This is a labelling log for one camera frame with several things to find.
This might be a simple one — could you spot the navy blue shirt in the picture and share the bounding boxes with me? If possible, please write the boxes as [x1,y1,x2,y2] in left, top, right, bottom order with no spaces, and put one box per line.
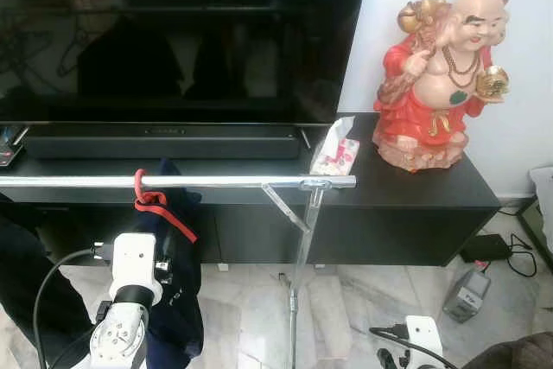
[130,159,206,369]

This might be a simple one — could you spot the red plastic hanger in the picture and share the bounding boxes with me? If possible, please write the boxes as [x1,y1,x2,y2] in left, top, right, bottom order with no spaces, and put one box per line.
[132,169,198,244]

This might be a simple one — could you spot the small grey floor device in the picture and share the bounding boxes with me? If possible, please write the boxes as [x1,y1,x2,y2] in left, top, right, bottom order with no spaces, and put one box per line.
[442,267,492,324]

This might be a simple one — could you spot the black soundbar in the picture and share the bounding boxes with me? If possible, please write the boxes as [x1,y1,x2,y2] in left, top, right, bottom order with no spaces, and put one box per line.
[24,124,302,161]

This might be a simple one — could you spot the person in dark clothes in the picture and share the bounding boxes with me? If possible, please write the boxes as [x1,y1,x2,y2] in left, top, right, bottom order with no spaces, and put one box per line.
[0,213,87,369]

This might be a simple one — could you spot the black television cabinet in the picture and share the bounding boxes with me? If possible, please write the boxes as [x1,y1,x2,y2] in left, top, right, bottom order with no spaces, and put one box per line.
[0,112,502,268]

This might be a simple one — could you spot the black power adapter box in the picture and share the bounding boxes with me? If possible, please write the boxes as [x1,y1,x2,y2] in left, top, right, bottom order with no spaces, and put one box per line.
[460,232,512,264]

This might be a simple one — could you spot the white lace covered side table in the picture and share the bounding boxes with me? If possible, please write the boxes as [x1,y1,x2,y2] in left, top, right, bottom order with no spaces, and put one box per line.
[529,166,553,245]

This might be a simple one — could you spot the pink white tissue pack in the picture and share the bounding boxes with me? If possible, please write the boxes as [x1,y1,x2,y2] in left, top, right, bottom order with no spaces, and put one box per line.
[309,116,360,177]

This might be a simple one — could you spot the black flat television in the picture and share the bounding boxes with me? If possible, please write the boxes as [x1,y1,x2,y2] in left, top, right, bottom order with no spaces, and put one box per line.
[0,0,372,124]

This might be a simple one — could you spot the red laughing Buddha statue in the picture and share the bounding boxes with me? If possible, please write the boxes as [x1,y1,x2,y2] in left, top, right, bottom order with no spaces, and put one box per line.
[372,0,511,173]

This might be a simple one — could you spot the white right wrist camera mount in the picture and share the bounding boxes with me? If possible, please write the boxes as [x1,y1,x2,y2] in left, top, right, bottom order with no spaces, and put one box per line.
[404,315,444,369]

